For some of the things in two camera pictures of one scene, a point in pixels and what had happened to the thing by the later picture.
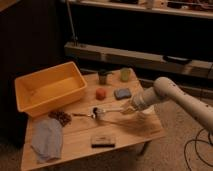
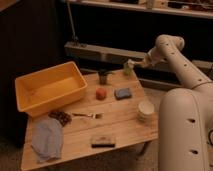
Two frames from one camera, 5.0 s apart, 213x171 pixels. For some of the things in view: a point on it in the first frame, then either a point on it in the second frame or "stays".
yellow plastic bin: [48, 89] stays
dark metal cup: [102, 76] stays
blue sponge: [122, 93] stays
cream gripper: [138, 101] -> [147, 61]
